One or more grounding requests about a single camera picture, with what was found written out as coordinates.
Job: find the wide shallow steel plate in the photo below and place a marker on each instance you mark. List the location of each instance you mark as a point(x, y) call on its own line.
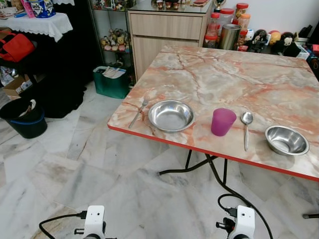
point(171, 116)

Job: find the small steel bowl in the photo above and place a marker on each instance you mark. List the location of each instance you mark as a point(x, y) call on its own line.
point(286, 140)

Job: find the steel spoon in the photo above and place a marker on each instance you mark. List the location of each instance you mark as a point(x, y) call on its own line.
point(246, 118)

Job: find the yellow plush toy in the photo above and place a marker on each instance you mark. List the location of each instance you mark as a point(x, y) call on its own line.
point(274, 38)

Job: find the purple plastic cup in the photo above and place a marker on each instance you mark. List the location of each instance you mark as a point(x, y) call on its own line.
point(222, 122)

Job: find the orange filled red lidded jar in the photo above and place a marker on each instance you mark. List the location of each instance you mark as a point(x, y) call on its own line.
point(241, 9)

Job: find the wide red lidded jar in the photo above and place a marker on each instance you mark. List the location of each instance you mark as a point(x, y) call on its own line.
point(227, 16)

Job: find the slim red capped bottle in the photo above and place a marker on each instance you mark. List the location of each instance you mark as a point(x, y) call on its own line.
point(213, 26)

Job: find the steel fork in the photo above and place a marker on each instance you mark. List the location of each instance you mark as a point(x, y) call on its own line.
point(138, 114)

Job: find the light wooden cabinet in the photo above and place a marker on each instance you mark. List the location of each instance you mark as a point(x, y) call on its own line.
point(164, 25)

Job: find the green storage box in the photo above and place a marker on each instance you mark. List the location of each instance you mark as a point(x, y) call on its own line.
point(110, 85)

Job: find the glass figurine display cabinet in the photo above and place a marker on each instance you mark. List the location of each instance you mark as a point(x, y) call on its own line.
point(115, 40)

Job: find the black draped cloth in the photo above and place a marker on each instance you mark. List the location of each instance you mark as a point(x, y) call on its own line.
point(70, 59)

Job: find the black plastic bucket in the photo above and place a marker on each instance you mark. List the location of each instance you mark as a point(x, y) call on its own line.
point(27, 124)

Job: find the white lace tablecloth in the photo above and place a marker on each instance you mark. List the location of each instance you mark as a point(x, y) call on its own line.
point(40, 25)

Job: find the blue white ceramic jar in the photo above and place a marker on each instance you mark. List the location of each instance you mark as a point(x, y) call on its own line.
point(42, 7)

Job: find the brown cardboard box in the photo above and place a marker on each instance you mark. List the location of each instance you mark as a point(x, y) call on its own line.
point(17, 87)

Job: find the red bag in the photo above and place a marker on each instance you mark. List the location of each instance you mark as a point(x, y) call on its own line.
point(17, 47)

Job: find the pink box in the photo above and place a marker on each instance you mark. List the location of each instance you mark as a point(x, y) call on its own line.
point(27, 9)

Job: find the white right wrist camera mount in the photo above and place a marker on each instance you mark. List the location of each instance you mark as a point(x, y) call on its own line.
point(243, 221)

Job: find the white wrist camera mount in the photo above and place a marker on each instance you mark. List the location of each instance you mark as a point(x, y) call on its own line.
point(243, 221)
point(93, 219)

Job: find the black metal table frame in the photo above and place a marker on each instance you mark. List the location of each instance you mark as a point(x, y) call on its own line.
point(167, 173)

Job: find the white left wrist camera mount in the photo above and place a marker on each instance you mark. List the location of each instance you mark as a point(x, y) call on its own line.
point(93, 219)

